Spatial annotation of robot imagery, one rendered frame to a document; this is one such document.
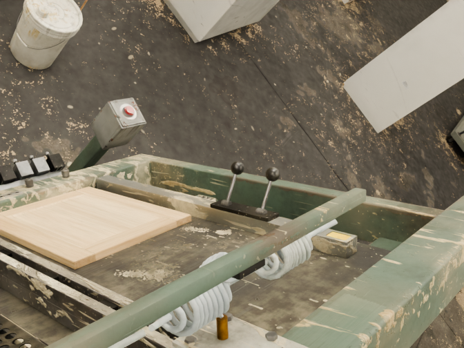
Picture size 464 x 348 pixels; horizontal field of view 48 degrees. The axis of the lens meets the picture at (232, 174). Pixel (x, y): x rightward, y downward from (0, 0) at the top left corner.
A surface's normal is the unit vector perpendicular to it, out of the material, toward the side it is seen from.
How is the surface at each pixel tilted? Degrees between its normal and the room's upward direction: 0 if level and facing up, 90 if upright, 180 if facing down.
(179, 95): 0
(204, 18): 90
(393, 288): 54
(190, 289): 36
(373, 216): 90
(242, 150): 0
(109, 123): 90
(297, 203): 90
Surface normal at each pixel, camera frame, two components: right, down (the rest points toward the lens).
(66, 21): 0.58, -0.44
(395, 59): -0.55, 0.39
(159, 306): 0.76, 0.14
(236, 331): -0.04, -0.96
